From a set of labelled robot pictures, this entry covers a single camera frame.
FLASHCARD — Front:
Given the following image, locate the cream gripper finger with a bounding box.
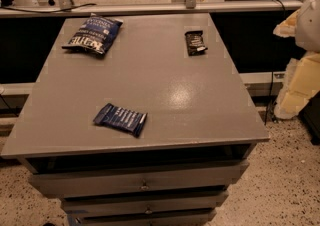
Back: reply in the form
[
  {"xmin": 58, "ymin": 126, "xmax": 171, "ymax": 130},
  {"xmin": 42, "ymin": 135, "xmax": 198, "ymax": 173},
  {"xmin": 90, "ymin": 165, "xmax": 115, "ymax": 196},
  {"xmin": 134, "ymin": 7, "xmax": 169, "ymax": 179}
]
[
  {"xmin": 273, "ymin": 9, "xmax": 299, "ymax": 38},
  {"xmin": 274, "ymin": 52, "xmax": 320, "ymax": 119}
]

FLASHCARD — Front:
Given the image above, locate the black rxbar chocolate bar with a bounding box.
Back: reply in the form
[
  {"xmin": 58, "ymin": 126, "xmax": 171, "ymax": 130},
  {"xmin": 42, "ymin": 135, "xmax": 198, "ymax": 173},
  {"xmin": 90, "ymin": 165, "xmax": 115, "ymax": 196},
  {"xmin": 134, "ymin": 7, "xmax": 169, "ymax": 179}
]
[{"xmin": 185, "ymin": 30, "xmax": 207, "ymax": 56}]

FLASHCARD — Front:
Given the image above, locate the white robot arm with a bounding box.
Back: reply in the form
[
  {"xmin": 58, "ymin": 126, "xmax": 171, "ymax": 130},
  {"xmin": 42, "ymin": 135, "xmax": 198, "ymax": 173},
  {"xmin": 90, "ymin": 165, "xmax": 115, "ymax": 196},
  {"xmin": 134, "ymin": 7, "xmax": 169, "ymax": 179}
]
[{"xmin": 273, "ymin": 0, "xmax": 320, "ymax": 119}]

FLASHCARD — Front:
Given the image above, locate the blue rxbar snack bar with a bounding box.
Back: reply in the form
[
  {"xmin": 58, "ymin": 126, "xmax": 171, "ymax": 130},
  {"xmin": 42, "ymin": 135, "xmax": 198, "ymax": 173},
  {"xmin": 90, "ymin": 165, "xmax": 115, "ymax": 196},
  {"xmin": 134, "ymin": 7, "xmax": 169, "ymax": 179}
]
[{"xmin": 93, "ymin": 103, "xmax": 147, "ymax": 138}]

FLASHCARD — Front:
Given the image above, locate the blue kettle chip bag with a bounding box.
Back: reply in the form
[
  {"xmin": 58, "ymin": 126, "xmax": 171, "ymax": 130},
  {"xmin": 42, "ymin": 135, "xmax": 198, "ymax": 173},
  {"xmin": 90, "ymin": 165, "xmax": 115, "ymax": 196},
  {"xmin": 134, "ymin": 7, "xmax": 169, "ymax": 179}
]
[{"xmin": 62, "ymin": 14, "xmax": 123, "ymax": 55}]

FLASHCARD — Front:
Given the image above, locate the top grey drawer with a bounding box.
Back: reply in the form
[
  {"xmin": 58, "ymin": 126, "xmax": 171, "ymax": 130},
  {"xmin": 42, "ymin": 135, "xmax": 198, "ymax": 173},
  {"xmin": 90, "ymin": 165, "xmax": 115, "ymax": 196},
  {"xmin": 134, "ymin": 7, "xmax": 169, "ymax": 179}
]
[{"xmin": 29, "ymin": 159, "xmax": 249, "ymax": 198}]

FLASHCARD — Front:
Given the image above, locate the grey drawer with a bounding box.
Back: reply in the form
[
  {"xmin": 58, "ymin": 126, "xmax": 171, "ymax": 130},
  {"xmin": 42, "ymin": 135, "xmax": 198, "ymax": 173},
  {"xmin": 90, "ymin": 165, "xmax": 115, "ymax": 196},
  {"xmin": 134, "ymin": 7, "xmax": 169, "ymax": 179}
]
[
  {"xmin": 29, "ymin": 159, "xmax": 249, "ymax": 198},
  {"xmin": 62, "ymin": 190, "xmax": 228, "ymax": 217},
  {"xmin": 68, "ymin": 209, "xmax": 216, "ymax": 226}
]

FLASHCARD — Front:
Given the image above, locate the middle grey drawer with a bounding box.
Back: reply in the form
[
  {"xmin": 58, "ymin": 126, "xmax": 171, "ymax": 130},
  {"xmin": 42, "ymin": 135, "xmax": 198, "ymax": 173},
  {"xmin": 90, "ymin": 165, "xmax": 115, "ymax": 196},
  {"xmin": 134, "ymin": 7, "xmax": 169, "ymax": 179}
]
[{"xmin": 62, "ymin": 190, "xmax": 228, "ymax": 217}]

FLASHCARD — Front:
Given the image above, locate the bottom grey drawer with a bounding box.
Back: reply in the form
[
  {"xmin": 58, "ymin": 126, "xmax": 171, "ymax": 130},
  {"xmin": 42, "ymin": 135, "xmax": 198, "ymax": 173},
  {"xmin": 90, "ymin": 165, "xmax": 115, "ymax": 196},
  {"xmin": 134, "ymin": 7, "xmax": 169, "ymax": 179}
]
[{"xmin": 68, "ymin": 209, "xmax": 216, "ymax": 226}]

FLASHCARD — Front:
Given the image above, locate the black cable on rail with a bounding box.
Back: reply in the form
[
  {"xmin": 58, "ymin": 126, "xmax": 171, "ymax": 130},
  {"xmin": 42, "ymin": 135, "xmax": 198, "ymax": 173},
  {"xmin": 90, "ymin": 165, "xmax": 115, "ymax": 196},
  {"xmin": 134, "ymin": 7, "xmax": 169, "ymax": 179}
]
[{"xmin": 0, "ymin": 2, "xmax": 98, "ymax": 14}]

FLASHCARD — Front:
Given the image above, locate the grey metal rail frame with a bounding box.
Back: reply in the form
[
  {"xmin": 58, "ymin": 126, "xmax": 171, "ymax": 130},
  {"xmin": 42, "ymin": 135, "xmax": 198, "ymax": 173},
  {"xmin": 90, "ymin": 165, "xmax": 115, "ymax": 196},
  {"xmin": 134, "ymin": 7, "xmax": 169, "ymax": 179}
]
[{"xmin": 1, "ymin": 0, "xmax": 303, "ymax": 17}]

